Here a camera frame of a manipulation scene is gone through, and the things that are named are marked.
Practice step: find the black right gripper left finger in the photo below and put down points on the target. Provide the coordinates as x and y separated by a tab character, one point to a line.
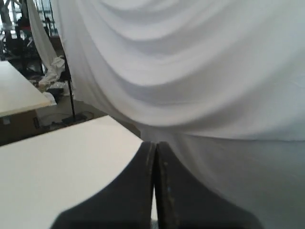
126	203

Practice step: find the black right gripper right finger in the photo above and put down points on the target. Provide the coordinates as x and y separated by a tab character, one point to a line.
183	202

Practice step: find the black stand pole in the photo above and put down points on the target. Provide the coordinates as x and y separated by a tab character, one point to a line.
75	117

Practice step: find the white backdrop cloth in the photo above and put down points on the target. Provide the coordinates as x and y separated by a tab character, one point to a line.
222	82

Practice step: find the cardboard box under table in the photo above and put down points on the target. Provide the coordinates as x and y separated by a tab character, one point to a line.
19	125

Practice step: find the crumpled white cloth on floor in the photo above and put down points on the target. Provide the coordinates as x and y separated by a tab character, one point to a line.
53	74

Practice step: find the neighbouring white table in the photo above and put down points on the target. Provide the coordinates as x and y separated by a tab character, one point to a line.
17	94

